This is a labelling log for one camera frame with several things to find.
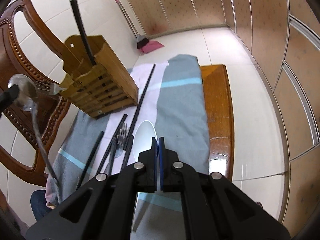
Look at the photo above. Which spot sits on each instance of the grey lilac striped cloth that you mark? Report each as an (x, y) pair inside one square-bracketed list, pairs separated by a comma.
[(174, 104)]

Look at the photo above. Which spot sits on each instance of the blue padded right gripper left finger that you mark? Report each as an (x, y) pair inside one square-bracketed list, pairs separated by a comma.
[(104, 207)]

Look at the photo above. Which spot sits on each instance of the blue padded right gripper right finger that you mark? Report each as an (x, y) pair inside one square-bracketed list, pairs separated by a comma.
[(213, 207)]

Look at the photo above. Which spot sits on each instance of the bamboo utensil holder box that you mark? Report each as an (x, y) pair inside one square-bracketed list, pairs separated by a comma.
[(96, 89)]

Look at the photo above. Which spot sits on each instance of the orange wooden table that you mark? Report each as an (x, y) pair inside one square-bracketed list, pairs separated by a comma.
[(220, 119)]

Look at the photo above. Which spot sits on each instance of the kitchen counter with cabinets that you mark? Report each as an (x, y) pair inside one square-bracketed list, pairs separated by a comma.
[(271, 52)]

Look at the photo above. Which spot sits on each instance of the broom with pink dustpan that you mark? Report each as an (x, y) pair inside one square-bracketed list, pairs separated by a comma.
[(143, 44)]

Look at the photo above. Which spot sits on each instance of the blue jeans leg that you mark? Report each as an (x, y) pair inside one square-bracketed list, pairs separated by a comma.
[(39, 204)]

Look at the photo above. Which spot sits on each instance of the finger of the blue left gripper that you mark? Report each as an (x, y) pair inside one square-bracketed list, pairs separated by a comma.
[(8, 97)]

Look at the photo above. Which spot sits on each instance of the white ceramic spoon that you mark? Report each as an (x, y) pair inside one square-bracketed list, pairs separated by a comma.
[(143, 138)]

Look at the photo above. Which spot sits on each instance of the steel fork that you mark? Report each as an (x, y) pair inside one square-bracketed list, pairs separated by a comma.
[(48, 88)]

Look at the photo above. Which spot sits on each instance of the large steel ladle spoon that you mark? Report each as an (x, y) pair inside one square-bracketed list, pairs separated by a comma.
[(27, 102)]

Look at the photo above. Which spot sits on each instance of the carved dark wooden chair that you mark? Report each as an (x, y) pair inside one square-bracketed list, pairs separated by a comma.
[(51, 109)]

